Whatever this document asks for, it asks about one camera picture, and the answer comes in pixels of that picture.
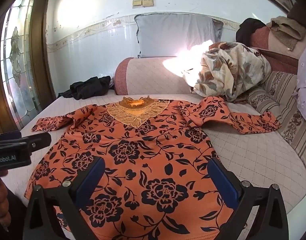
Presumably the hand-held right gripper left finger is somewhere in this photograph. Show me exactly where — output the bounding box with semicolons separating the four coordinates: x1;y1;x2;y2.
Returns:
22;156;106;240

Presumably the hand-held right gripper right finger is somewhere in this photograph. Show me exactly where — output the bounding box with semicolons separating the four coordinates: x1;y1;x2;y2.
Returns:
207;157;289;240

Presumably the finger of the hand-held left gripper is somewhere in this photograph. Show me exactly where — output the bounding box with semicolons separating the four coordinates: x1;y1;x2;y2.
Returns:
20;132;52;153

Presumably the orange black floral shirt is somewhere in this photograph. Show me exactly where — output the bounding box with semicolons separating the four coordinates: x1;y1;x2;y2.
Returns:
24;95;281;240

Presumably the black cloth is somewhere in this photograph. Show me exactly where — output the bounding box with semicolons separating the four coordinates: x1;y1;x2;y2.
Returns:
58;76;111;100

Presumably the wooden stained glass door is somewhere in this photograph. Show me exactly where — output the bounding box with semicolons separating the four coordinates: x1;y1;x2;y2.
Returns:
0;0;56;135

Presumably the cream leaf print blanket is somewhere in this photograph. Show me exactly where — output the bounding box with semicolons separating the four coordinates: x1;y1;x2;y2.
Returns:
183;41;272;102

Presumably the pink quilted bolster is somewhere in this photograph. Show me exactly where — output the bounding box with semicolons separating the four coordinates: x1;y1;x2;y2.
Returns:
114;56;211;96

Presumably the purple floral cloth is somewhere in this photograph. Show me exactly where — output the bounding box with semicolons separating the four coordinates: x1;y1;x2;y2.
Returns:
292;34;306;122

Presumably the reddish padded headboard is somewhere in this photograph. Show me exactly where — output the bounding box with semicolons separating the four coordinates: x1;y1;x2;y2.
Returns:
249;26;306;74

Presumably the dark garment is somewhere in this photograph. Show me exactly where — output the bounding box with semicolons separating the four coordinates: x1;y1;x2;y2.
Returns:
236;18;267;47

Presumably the grey pillow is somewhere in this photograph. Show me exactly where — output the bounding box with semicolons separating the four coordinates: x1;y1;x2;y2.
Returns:
134;14;223;58

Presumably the brown fleece garment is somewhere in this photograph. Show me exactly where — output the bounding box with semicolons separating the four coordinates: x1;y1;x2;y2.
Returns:
266;16;306;51

